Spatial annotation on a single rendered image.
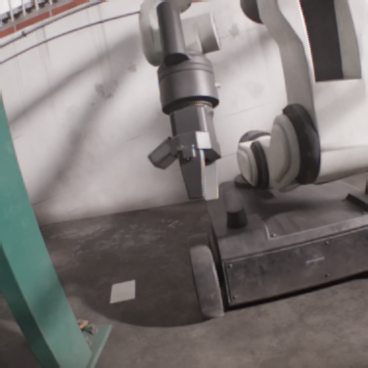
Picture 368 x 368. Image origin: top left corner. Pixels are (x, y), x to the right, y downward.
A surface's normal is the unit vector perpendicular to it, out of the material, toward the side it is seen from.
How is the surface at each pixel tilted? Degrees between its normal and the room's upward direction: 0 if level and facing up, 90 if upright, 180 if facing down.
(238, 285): 90
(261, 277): 90
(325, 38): 95
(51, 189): 90
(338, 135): 82
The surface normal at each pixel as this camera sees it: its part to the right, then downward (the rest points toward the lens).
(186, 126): -0.25, -0.03
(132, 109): -0.09, 0.28
